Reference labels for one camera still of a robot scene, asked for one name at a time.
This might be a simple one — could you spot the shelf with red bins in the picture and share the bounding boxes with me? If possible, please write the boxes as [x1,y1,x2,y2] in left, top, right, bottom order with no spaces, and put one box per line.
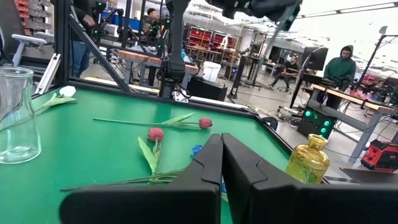
[185,27,239,63]

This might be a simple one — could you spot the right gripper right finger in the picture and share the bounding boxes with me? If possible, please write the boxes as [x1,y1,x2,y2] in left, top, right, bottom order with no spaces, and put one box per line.
[221,133,398,224]

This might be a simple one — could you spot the blue artificial flower bunch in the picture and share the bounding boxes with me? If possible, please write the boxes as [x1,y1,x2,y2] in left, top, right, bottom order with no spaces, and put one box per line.
[60,144,229,203]

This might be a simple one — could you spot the black box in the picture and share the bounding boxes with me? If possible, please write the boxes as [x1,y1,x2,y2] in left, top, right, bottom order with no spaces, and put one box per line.
[186,76,228,102]

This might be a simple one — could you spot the red tool case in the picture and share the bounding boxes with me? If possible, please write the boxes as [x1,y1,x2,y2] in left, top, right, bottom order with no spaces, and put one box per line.
[360,139,398,172]

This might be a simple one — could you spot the wooden top workbench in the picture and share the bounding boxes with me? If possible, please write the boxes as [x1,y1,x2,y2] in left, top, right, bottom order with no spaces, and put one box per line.
[118,49,200,90]

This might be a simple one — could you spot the white metal stand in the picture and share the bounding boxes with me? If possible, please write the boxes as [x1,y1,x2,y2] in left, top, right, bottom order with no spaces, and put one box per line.
[11,33,47,68]

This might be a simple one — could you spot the silver aluminium bracket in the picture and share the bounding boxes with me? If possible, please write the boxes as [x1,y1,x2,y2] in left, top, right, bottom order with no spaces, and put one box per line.
[34,52,62,96]

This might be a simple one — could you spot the black table handle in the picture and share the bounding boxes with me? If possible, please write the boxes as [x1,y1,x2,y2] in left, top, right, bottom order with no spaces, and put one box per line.
[261,116,279,131]

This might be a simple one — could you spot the white artificial tulip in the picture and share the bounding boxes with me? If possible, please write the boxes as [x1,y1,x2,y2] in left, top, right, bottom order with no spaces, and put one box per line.
[32,85,78,116]

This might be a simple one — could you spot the clear glass vase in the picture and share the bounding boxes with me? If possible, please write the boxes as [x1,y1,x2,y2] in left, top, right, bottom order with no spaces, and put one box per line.
[0,66,42,165]

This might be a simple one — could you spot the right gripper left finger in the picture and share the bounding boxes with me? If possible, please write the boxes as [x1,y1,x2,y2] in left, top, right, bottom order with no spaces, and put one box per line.
[58,133,224,224]

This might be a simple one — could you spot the computer tower green lights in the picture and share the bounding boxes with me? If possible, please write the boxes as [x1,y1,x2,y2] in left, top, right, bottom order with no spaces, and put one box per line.
[297,107,338,140]

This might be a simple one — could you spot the green table mat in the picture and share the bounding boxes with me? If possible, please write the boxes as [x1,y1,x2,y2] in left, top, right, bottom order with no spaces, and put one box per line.
[0,85,292,224]

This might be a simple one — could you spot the wooden top desk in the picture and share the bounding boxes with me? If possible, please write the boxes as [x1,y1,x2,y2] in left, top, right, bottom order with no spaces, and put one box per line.
[310,83,398,164]

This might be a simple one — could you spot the white plastic bin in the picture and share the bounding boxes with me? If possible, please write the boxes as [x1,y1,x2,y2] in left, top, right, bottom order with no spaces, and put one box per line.
[202,61,222,83]

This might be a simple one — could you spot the black monitor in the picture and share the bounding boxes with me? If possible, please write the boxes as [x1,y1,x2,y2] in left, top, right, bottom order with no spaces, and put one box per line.
[303,46,329,72]

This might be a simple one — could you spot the yellow glass vase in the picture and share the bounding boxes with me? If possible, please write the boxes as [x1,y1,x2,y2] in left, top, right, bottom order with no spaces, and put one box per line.
[285,133,330,185]

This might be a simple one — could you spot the wall rack red bins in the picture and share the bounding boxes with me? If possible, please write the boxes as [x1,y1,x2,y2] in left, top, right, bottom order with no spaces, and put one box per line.
[14,0,52,35]

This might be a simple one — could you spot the red artificial tulip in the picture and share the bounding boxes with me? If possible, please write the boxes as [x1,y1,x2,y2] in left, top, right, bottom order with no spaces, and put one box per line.
[92,112,214,131]
[137,127,165,175]

